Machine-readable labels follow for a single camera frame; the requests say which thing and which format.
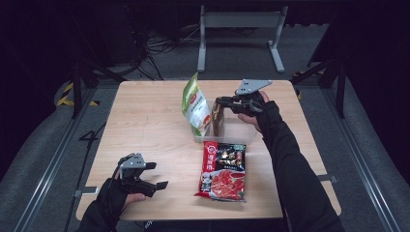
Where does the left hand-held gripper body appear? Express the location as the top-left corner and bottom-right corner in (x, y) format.
(117, 152), (158, 198)

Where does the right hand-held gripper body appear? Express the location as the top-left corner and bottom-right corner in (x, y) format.
(224, 78), (274, 116)

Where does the gold and red food packet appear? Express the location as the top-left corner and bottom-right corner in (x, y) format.
(210, 101), (226, 138)

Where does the green and white food packet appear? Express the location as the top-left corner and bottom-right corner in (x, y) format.
(181, 72), (214, 138)

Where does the clear plastic container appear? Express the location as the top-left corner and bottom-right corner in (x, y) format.
(191, 99), (259, 145)

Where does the person's right hand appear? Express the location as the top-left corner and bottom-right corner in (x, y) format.
(237, 90), (283, 135)

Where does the person's left hand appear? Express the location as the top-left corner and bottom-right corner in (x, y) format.
(96, 176), (148, 215)

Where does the red and black food packet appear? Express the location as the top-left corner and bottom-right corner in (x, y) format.
(193, 140), (249, 204)

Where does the black metal stand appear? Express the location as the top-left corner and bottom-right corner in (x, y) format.
(290, 58), (348, 120)
(71, 58), (128, 120)

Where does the grey metal table bracket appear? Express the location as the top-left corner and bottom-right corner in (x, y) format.
(316, 174), (338, 185)
(73, 186), (100, 198)

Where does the grey metal stand frame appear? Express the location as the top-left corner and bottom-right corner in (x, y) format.
(196, 4), (289, 74)

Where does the aluminium floor rail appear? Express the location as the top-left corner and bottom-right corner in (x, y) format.
(12, 88), (99, 232)
(321, 88), (402, 232)

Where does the bundle of black cables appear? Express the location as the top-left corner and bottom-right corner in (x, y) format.
(128, 23), (201, 81)

